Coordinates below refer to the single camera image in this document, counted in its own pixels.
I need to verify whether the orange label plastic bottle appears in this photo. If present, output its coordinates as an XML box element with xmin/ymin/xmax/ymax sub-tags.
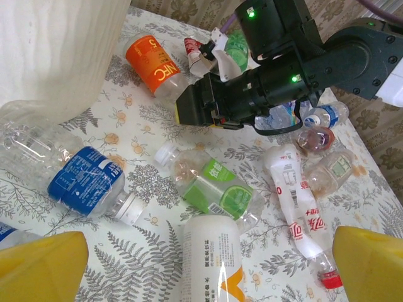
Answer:
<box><xmin>125</xmin><ymin>33</ymin><xmax>190</xmax><ymax>101</ymax></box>

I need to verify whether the clear bottle small green label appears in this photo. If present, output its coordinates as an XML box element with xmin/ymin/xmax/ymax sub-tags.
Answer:
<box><xmin>304</xmin><ymin>149</ymin><xmax>358</xmax><ymax>199</ymax></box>

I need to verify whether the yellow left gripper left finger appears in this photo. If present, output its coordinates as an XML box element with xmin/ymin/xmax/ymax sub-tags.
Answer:
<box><xmin>0</xmin><ymin>232</ymin><xmax>89</xmax><ymax>302</ymax></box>

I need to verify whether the large clear blue label bottle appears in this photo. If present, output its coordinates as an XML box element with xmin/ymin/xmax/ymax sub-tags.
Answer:
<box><xmin>0</xmin><ymin>99</ymin><xmax>147</xmax><ymax>227</ymax></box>

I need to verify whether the cream plastic bin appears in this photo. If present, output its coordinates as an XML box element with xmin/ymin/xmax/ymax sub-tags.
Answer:
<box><xmin>0</xmin><ymin>0</ymin><xmax>132</xmax><ymax>126</ymax></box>

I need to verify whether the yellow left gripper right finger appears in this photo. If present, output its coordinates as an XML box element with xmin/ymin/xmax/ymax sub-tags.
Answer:
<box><xmin>332</xmin><ymin>225</ymin><xmax>403</xmax><ymax>302</ymax></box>

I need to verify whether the floral fern print tablecloth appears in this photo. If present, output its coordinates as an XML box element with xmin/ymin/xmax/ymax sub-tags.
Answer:
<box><xmin>0</xmin><ymin>5</ymin><xmax>403</xmax><ymax>302</ymax></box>

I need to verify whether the crushed red label bottle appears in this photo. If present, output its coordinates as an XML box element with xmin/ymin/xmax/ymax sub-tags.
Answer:
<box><xmin>183</xmin><ymin>36</ymin><xmax>215</xmax><ymax>78</ymax></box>

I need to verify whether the small blue label bottle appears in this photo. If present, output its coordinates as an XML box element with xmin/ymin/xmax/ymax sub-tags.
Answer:
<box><xmin>0</xmin><ymin>221</ymin><xmax>42</xmax><ymax>252</ymax></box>

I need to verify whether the thin black right gripper cable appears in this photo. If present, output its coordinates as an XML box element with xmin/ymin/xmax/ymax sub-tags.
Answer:
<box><xmin>253</xmin><ymin>100</ymin><xmax>305</xmax><ymax>137</ymax></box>

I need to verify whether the red lid clear bottle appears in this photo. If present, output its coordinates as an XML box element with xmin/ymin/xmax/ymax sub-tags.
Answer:
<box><xmin>295</xmin><ymin>125</ymin><xmax>336</xmax><ymax>157</ymax></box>

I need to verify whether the crumpled clear colourful label bottle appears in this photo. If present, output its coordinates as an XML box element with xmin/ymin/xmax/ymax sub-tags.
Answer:
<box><xmin>254</xmin><ymin>100</ymin><xmax>311</xmax><ymax>131</ymax></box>

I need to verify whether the crushed white red print bottle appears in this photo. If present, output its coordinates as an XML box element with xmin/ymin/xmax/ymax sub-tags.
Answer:
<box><xmin>263</xmin><ymin>145</ymin><xmax>344</xmax><ymax>290</ymax></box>

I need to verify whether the white bottle orange mark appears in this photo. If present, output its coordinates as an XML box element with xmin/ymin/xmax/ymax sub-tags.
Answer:
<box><xmin>179</xmin><ymin>215</ymin><xmax>246</xmax><ymax>302</ymax></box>

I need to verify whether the green plastic bottle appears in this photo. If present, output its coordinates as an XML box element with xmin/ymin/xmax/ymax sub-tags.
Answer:
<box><xmin>224</xmin><ymin>31</ymin><xmax>251</xmax><ymax>75</ymax></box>

